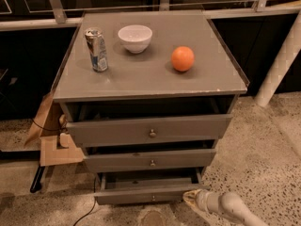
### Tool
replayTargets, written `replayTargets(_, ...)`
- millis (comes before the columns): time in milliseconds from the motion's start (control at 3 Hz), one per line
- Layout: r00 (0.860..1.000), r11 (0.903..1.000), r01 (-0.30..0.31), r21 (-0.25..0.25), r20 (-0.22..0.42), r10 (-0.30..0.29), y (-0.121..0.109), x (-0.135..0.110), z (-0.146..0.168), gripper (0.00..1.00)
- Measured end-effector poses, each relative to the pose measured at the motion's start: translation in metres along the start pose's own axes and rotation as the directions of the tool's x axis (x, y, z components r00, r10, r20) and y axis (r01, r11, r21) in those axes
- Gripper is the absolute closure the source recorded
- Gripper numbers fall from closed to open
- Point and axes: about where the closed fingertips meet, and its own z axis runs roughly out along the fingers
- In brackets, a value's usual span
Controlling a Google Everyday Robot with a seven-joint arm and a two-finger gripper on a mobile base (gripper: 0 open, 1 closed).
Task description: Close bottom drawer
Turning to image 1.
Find grey bottom drawer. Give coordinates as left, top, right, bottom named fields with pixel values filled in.
left=94, top=168, right=205, bottom=204

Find grey drawer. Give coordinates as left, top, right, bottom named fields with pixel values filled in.
left=84, top=149, right=216, bottom=172
left=67, top=114, right=232, bottom=147
left=94, top=168, right=205, bottom=204

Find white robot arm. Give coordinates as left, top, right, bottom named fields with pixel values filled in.
left=182, top=189, right=268, bottom=226

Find grey middle drawer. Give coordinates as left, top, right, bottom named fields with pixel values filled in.
left=84, top=149, right=216, bottom=172

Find grey top drawer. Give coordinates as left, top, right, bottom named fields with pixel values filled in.
left=67, top=114, right=232, bottom=147

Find grey drawer cabinet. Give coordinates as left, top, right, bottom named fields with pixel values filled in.
left=51, top=9, right=251, bottom=181

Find orange fruit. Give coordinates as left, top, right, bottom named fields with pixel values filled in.
left=171, top=46, right=195, bottom=73

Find brown cardboard pieces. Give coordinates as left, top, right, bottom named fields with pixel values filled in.
left=24, top=91, right=84, bottom=166

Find white ceramic bowl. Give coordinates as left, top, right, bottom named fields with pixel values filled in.
left=118, top=24, right=152, bottom=54

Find white diagonal pole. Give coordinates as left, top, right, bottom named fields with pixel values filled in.
left=254, top=11, right=301, bottom=107

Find crushed blue silver can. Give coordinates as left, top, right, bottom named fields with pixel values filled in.
left=85, top=27, right=108, bottom=73

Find metal window railing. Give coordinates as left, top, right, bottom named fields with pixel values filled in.
left=0, top=0, right=301, bottom=31

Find black cable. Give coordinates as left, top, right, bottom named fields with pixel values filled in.
left=72, top=175, right=98, bottom=226

